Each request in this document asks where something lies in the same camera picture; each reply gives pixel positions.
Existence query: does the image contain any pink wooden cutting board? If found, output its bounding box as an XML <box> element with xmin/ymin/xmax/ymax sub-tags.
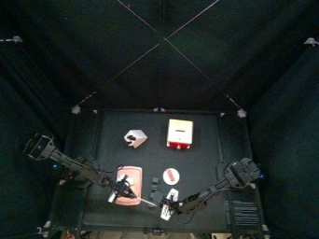
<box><xmin>113</xmin><ymin>165</ymin><xmax>144</xmax><ymax>206</ymax></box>

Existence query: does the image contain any large crackle-pattern block green oval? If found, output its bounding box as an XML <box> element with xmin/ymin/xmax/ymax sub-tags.
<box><xmin>148</xmin><ymin>190</ymin><xmax>165</xmax><ymax>204</ymax></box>

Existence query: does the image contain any thin diagonal frame cord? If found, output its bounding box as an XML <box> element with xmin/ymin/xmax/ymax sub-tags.
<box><xmin>115</xmin><ymin>0</ymin><xmax>244</xmax><ymax>111</ymax></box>
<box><xmin>76</xmin><ymin>0</ymin><xmax>220</xmax><ymax>106</ymax></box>

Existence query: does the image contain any red toy food slice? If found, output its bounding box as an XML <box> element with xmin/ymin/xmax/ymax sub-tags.
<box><xmin>164</xmin><ymin>169</ymin><xmax>178</xmax><ymax>185</ymax></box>

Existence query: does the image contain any toy cleaver white blade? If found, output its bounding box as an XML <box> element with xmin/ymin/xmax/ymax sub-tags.
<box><xmin>133</xmin><ymin>196</ymin><xmax>160</xmax><ymax>208</ymax></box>

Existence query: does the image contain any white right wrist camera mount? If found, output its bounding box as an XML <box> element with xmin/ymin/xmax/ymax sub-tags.
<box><xmin>159</xmin><ymin>188</ymin><xmax>180</xmax><ymax>222</ymax></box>

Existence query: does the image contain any vertical frame pole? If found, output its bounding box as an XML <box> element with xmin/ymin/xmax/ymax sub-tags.
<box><xmin>156</xmin><ymin>0</ymin><xmax>165</xmax><ymax>110</ymax></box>

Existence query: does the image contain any small white plate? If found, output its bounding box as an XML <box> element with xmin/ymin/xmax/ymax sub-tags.
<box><xmin>161</xmin><ymin>167</ymin><xmax>180</xmax><ymax>186</ymax></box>

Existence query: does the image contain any wooden drawer box red front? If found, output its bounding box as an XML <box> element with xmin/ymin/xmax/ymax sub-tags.
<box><xmin>165</xmin><ymin>119</ymin><xmax>195</xmax><ymax>150</ymax></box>

